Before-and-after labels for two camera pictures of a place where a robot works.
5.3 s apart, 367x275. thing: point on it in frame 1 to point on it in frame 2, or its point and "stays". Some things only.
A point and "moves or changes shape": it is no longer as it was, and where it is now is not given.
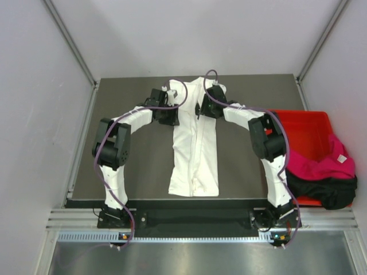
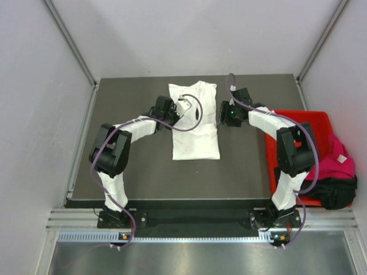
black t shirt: x=334 y=193 stays
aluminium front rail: x=85 y=220 stays
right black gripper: x=204 y=110 to x=223 y=117
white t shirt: x=194 y=169 moves or changes shape
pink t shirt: x=338 y=164 stays
